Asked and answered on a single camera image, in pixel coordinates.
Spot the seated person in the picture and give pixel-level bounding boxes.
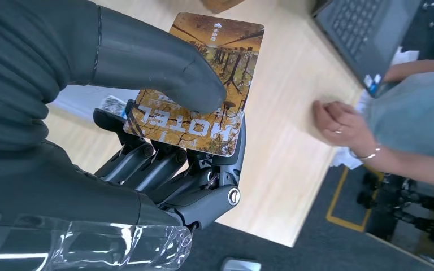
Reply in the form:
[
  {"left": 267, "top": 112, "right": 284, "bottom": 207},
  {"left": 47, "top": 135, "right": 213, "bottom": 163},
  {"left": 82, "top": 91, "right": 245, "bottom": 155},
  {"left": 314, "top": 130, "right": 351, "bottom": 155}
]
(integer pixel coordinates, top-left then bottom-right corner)
[{"left": 311, "top": 46, "right": 434, "bottom": 208}]

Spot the grey laptop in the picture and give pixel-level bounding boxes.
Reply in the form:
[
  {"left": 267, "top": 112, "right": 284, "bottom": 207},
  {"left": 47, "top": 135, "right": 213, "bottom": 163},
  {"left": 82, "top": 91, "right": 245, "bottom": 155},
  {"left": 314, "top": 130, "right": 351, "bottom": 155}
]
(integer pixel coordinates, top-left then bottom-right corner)
[{"left": 310, "top": 0, "right": 424, "bottom": 99}]

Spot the silver kiosk stand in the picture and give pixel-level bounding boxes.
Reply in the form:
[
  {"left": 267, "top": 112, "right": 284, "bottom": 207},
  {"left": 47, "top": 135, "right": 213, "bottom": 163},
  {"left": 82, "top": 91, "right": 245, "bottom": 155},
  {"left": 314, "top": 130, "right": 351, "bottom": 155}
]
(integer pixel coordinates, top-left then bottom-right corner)
[{"left": 355, "top": 168, "right": 434, "bottom": 271}]

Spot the white table foot bar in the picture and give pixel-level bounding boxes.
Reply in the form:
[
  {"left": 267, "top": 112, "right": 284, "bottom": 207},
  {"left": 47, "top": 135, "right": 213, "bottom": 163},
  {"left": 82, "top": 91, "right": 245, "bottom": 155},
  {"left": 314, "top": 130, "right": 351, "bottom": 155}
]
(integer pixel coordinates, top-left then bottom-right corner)
[{"left": 220, "top": 258, "right": 263, "bottom": 271}]

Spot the silver bracelet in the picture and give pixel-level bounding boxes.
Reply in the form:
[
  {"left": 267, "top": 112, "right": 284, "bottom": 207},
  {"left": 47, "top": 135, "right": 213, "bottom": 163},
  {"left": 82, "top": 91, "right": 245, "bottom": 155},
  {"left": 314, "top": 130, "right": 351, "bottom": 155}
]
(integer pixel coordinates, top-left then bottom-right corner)
[{"left": 348, "top": 143, "right": 383, "bottom": 161}]

